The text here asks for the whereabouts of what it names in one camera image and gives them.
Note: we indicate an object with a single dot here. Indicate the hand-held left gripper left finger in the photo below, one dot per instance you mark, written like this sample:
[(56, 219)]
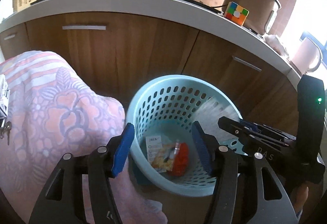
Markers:
[(124, 150)]

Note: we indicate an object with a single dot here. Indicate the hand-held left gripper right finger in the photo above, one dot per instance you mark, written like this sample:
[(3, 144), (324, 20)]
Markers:
[(201, 152)]

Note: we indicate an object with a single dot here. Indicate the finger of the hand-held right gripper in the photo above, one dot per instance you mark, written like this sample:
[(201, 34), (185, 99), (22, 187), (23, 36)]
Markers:
[(253, 126), (231, 125)]

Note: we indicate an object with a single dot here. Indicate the light blue perforated basket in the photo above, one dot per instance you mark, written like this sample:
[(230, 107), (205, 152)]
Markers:
[(163, 101)]

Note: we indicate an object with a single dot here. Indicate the white printed carton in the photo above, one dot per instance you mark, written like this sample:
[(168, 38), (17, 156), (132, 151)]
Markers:
[(3, 96)]

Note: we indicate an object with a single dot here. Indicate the person's right forearm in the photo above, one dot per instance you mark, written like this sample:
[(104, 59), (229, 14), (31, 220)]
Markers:
[(301, 198)]

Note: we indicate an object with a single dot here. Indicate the red plastic wrapper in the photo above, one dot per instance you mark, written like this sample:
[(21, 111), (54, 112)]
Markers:
[(180, 161)]

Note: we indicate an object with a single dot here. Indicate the yellow snack packet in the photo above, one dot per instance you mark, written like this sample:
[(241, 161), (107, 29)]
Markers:
[(163, 159)]

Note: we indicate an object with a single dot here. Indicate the wooden cabinet door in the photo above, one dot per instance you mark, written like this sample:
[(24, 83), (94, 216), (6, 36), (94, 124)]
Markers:
[(127, 48), (217, 65), (15, 45)]

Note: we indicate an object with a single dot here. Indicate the white kettle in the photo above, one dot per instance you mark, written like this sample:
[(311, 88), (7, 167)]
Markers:
[(305, 55)]

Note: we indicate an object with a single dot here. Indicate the pink floral blanket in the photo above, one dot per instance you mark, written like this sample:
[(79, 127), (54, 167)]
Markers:
[(63, 111)]

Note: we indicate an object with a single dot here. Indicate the crumpled white plastic bag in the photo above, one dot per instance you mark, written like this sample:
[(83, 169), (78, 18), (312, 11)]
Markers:
[(276, 44)]

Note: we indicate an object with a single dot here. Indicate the colourful puzzle cube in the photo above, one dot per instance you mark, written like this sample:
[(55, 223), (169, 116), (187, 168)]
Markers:
[(236, 13)]

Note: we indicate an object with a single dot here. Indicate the bunch of metal keys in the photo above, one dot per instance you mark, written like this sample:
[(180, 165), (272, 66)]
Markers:
[(5, 129)]

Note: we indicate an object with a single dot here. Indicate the white kitchen countertop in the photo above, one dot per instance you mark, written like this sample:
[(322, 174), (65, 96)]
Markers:
[(102, 2)]

